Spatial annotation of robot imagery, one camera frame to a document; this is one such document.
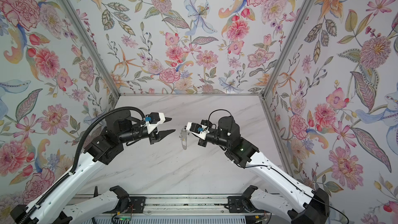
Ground left corner aluminium profile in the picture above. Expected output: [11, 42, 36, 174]
[58, 0, 121, 100]

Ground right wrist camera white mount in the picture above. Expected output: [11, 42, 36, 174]
[186, 122, 209, 138]

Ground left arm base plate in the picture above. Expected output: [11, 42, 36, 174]
[105, 197, 146, 214]

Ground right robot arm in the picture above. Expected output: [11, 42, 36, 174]
[186, 116, 330, 224]

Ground corner aluminium profile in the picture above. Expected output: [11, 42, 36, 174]
[262, 0, 315, 100]
[58, 0, 121, 100]

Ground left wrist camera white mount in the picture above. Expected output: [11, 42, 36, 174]
[144, 112, 166, 134]

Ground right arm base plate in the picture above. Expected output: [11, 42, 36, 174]
[224, 196, 268, 214]

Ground right corner aluminium profile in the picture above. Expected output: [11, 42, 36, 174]
[262, 0, 315, 100]

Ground steel key holder plate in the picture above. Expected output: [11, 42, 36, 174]
[179, 126, 188, 150]

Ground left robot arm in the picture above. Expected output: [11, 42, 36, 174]
[10, 106, 174, 224]

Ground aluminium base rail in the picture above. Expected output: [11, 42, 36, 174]
[71, 193, 318, 217]

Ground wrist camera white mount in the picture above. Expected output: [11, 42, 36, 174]
[186, 122, 209, 138]
[144, 112, 166, 134]

